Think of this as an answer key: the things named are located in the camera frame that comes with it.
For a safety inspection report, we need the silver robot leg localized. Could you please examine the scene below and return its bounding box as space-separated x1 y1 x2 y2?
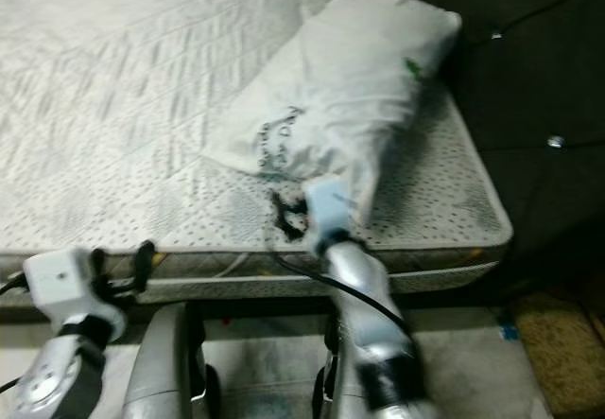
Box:
123 301 210 419
310 315 371 419

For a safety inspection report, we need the white printed pillow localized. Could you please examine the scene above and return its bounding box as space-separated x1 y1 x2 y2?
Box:
203 0 463 227

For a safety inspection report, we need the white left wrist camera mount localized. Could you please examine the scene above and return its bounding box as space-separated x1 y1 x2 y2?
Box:
24 249 96 312

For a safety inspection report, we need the silver right robot leg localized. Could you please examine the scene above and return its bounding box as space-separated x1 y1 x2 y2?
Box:
310 315 371 419

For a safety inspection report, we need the black tufted headboard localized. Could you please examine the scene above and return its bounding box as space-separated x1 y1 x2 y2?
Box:
388 0 605 293

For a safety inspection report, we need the grey quilted mattress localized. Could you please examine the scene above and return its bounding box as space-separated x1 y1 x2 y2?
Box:
0 0 515 303

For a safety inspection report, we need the brown floor rug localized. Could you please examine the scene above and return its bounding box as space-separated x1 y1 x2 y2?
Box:
510 287 605 419

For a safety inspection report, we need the silver left robot leg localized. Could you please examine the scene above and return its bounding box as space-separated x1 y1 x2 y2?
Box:
123 301 210 419

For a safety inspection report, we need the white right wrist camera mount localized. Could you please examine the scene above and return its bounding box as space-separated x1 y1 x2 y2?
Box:
304 178 361 251

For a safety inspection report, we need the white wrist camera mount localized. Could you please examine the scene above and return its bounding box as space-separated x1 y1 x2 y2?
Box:
304 178 361 251
24 249 96 312

